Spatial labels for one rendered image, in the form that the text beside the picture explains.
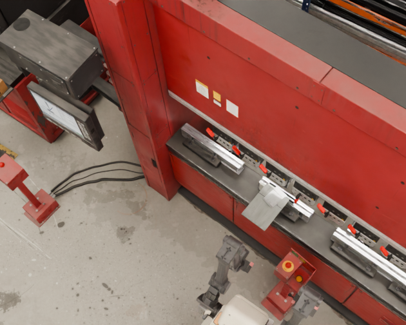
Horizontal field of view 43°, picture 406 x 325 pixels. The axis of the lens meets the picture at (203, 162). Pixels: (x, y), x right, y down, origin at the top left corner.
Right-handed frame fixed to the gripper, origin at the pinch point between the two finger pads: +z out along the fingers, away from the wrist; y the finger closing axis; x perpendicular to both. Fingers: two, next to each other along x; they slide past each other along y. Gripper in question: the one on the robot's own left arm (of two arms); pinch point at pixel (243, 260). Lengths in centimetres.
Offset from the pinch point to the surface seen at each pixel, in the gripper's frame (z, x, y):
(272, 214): 15.3, -30.9, 1.6
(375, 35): 121, -184, 19
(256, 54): -90, -98, 28
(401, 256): -8, -51, -72
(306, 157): -37, -71, -6
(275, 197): 19.9, -40.4, 5.9
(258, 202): 16.1, -32.6, 13.2
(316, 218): 35, -41, -22
